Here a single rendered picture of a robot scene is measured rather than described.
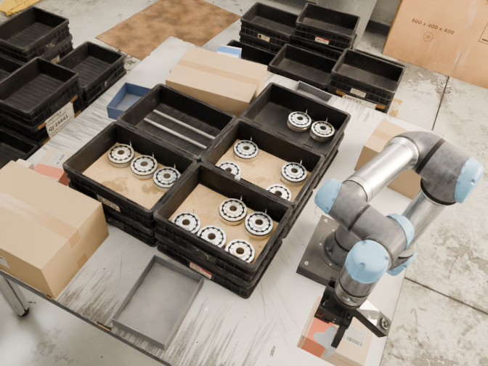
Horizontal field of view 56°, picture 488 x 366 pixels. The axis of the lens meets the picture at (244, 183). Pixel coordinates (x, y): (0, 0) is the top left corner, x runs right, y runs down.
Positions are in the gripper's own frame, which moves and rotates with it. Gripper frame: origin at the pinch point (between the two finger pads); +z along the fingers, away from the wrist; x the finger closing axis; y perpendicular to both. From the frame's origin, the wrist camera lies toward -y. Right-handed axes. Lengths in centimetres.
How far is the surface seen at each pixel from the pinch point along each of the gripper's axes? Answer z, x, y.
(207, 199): 26, -40, 59
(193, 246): 23, -17, 52
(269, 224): 24, -39, 33
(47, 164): 32, -28, 125
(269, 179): 27, -61, 42
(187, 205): 26, -34, 64
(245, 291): 33.5, -16.0, 30.3
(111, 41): 108, -205, 237
